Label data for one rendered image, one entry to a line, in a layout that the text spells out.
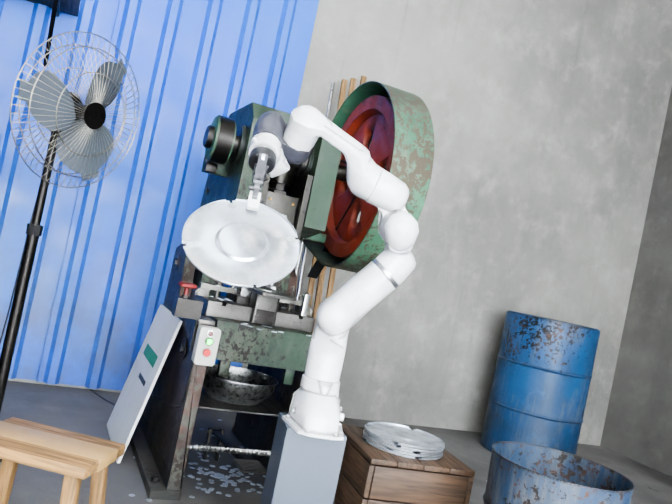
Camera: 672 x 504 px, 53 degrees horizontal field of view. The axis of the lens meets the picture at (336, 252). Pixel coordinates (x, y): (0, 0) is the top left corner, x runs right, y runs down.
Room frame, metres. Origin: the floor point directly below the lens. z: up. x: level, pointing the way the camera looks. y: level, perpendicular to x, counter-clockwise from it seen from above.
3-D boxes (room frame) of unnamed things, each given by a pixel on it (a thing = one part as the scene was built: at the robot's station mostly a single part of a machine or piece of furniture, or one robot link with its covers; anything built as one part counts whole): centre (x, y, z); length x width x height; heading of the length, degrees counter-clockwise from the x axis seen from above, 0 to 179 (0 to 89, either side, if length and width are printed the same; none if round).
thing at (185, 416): (2.80, 0.59, 0.45); 0.92 x 0.12 x 0.90; 23
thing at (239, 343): (2.91, 0.35, 0.83); 0.79 x 0.43 x 1.34; 23
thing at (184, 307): (2.44, 0.49, 0.62); 0.10 x 0.06 x 0.20; 113
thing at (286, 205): (2.73, 0.28, 1.04); 0.17 x 0.15 x 0.30; 23
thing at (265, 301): (2.61, 0.22, 0.72); 0.25 x 0.14 x 0.14; 23
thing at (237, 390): (2.77, 0.29, 0.36); 0.34 x 0.34 x 0.10
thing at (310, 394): (1.99, -0.04, 0.52); 0.22 x 0.19 x 0.14; 12
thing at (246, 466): (2.65, 0.24, 0.14); 0.59 x 0.10 x 0.05; 23
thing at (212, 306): (2.77, 0.29, 0.68); 0.45 x 0.30 x 0.06; 113
